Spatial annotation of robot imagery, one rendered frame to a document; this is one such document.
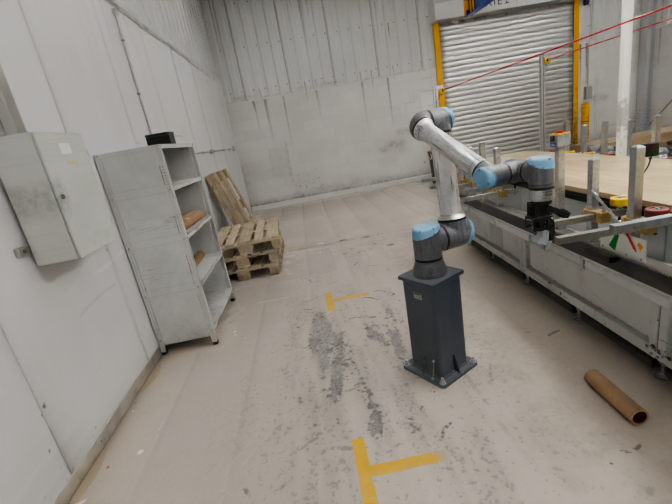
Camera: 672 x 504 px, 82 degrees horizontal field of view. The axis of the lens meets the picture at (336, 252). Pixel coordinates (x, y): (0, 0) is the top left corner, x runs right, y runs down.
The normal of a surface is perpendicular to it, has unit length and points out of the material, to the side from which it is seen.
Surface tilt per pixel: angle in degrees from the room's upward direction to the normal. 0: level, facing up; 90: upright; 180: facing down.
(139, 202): 90
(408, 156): 90
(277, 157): 90
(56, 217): 90
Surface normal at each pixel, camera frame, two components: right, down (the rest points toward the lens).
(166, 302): 0.10, 0.28
